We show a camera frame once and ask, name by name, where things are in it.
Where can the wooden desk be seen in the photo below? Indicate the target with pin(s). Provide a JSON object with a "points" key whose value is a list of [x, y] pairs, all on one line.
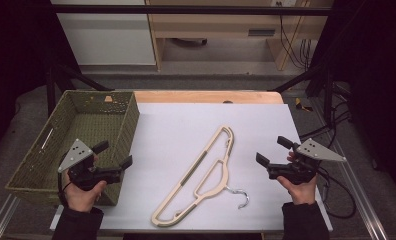
{"points": [[212, 25]]}

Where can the white cabinet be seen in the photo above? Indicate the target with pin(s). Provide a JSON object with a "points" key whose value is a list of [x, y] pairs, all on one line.
{"points": [[109, 40]]}

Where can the green woven basket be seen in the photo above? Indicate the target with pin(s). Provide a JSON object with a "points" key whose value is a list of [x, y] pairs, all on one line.
{"points": [[86, 123]]}

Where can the beige clothes hanger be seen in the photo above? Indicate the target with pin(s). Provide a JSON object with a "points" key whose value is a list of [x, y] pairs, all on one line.
{"points": [[193, 168]]}

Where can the person's right hand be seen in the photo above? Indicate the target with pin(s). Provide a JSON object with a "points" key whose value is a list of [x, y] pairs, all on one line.
{"points": [[302, 193]]}

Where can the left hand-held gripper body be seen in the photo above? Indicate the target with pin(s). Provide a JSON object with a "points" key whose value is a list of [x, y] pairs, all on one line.
{"points": [[86, 176]]}

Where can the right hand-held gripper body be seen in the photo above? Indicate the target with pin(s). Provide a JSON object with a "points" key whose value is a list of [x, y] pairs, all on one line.
{"points": [[292, 171]]}

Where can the black horizontal frame bar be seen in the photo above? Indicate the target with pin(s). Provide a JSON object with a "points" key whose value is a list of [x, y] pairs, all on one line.
{"points": [[186, 10]]}

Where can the black frame strut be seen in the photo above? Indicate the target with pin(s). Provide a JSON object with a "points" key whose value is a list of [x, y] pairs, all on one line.
{"points": [[327, 96], [51, 90]]}

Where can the yellow and black tool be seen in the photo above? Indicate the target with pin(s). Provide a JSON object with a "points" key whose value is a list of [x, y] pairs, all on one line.
{"points": [[301, 105]]}

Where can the person's left hand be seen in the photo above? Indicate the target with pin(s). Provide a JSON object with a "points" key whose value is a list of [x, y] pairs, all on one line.
{"points": [[82, 200]]}

